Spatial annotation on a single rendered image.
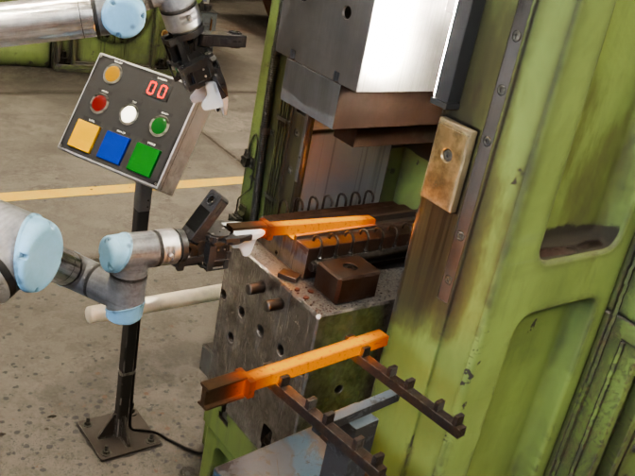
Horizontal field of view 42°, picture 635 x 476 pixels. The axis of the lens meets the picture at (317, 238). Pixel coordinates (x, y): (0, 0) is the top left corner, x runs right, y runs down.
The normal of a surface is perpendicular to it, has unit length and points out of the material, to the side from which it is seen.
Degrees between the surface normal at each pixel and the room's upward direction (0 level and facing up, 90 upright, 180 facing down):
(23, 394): 0
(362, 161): 90
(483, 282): 90
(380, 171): 90
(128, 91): 60
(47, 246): 87
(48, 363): 0
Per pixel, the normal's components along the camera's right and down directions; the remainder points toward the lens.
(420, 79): 0.57, 0.44
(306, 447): 0.18, -0.89
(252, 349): -0.80, 0.11
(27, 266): 0.94, 0.25
